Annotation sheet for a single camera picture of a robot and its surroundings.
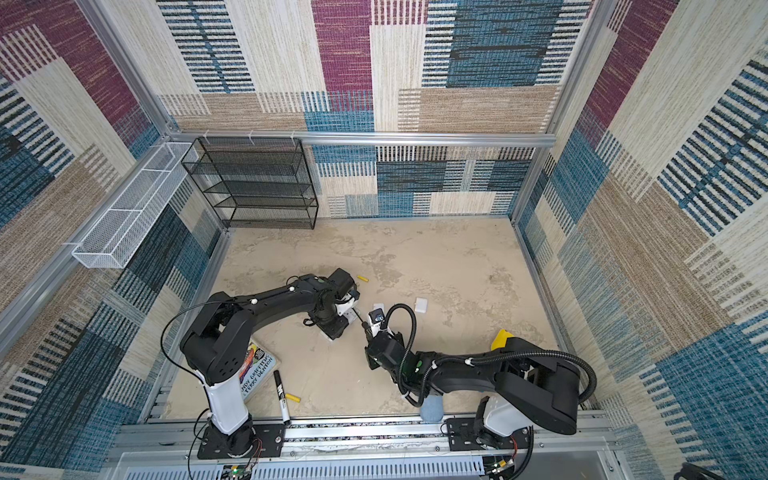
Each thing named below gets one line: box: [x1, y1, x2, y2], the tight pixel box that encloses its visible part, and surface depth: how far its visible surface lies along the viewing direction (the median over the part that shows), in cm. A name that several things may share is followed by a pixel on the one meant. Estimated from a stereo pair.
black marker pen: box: [274, 370, 291, 425], surface depth 80 cm
